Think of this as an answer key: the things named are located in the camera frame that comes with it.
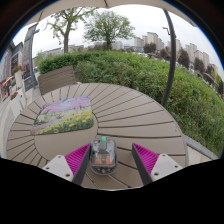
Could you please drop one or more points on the tall grey sign pillar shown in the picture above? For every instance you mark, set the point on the tall grey sign pillar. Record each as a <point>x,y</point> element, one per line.
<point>28,50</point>

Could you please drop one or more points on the grey slatted outdoor chair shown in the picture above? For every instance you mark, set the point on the grey slatted outdoor chair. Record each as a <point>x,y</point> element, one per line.
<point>56,80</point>

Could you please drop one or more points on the round leafy tree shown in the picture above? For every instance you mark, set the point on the round leafy tree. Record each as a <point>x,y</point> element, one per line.
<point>108,26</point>

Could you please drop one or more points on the green hedge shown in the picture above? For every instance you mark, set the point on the green hedge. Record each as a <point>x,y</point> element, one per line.
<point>140,76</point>

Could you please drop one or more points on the small white flower planter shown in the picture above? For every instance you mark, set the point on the small white flower planter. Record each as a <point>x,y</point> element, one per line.
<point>18,78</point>

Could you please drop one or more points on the thin sparse-leaved tree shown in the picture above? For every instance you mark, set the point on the thin sparse-leaved tree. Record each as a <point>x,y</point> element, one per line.
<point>66,40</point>

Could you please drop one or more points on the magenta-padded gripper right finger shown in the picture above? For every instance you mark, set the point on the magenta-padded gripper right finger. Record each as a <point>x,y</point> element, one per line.
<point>163,166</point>

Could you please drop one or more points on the large white flower planter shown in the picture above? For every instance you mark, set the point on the large white flower planter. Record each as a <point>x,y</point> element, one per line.
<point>16,104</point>

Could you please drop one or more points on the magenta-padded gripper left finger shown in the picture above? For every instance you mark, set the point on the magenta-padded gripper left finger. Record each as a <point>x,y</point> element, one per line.
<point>60,165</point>

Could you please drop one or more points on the floral landscape print mouse pad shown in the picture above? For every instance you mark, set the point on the floral landscape print mouse pad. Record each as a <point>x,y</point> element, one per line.
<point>63,115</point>

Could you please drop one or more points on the dark curved parasol pole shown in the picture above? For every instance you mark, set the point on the dark curved parasol pole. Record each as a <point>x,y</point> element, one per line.
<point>172,66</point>

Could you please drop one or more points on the transparent computer mouse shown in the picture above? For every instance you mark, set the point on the transparent computer mouse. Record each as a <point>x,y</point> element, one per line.
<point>103,156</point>

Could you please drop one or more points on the group of apartment buildings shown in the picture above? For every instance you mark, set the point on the group of apartment buildings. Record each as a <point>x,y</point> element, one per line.
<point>193,53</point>

